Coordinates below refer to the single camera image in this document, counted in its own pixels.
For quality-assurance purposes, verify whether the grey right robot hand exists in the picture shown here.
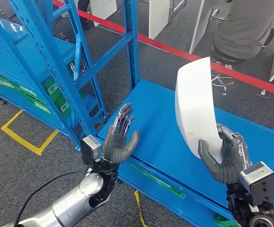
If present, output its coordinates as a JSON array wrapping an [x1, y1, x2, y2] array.
[[198, 123, 252, 185]]

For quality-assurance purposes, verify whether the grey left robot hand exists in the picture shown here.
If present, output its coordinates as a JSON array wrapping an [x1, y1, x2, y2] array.
[[102, 103, 140, 165]]

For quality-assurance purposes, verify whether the white curved plastic part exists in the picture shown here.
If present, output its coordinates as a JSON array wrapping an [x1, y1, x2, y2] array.
[[174, 56, 223, 164]]

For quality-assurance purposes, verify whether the blue metal shelf rack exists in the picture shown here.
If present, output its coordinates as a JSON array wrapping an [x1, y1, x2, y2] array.
[[52, 0, 274, 227], [0, 0, 109, 153]]

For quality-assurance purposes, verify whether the yellow floor tape outline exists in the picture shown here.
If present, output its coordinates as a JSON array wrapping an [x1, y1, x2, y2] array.
[[1, 109, 58, 157], [134, 190, 149, 227]]

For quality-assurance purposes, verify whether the black stool chrome base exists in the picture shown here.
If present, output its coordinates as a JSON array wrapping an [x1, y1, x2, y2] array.
[[210, 44, 246, 96]]

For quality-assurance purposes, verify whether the red barrier tape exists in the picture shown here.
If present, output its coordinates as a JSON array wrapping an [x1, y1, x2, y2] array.
[[53, 0, 274, 99]]

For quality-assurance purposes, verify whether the person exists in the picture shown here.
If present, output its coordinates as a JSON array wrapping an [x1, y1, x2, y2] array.
[[77, 0, 91, 30], [213, 0, 274, 60]]

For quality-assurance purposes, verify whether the white desk panel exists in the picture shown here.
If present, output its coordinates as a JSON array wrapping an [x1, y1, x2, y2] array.
[[90, 0, 118, 27], [148, 0, 171, 40], [189, 0, 219, 54]]

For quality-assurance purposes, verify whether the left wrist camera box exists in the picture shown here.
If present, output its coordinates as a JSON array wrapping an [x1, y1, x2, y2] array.
[[80, 135, 102, 170]]

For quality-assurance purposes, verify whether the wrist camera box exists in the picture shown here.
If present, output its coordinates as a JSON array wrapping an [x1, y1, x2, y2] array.
[[239, 161, 274, 207], [80, 135, 102, 170]]

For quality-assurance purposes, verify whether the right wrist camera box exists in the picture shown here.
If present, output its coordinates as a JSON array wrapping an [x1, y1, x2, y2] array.
[[239, 161, 274, 207]]

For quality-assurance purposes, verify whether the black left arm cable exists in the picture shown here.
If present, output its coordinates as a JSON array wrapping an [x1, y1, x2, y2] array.
[[14, 170, 91, 227]]

